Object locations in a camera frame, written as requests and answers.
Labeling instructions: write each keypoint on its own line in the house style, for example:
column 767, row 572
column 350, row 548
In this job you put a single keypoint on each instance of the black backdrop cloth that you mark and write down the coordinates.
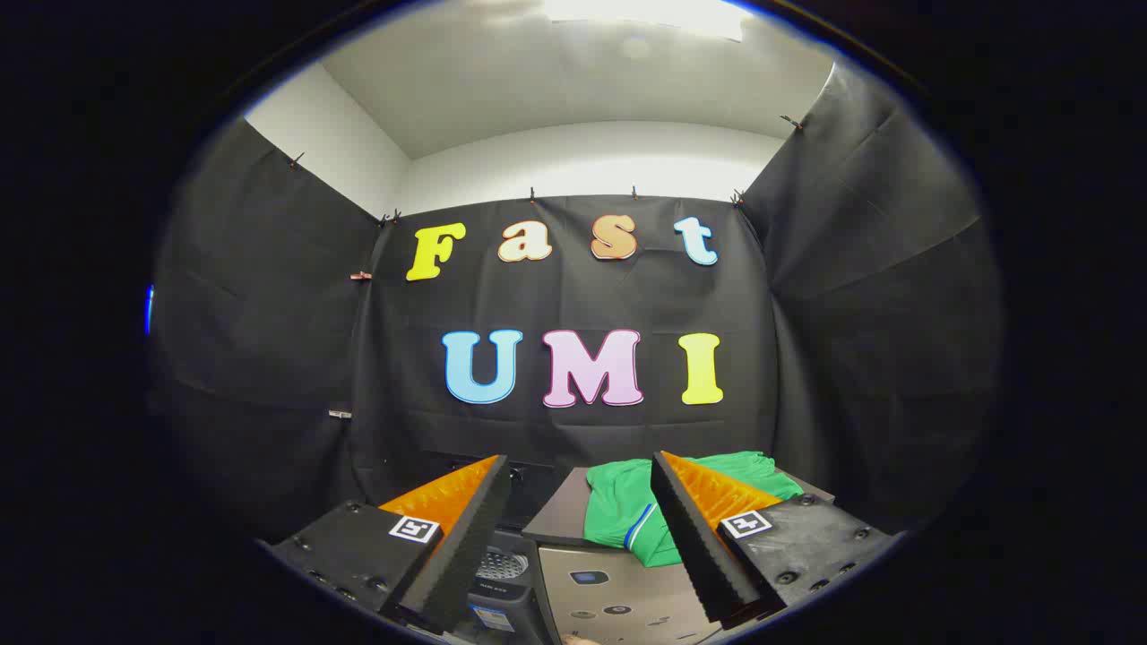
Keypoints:
column 582, row 296

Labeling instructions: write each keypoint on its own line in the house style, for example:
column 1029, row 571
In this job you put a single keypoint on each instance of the green shirt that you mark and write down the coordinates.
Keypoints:
column 618, row 511

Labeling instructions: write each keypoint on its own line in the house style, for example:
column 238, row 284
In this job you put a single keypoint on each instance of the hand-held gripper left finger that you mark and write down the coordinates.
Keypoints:
column 466, row 546

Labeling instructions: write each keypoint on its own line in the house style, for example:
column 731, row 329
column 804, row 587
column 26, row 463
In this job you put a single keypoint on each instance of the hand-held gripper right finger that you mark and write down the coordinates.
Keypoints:
column 694, row 546

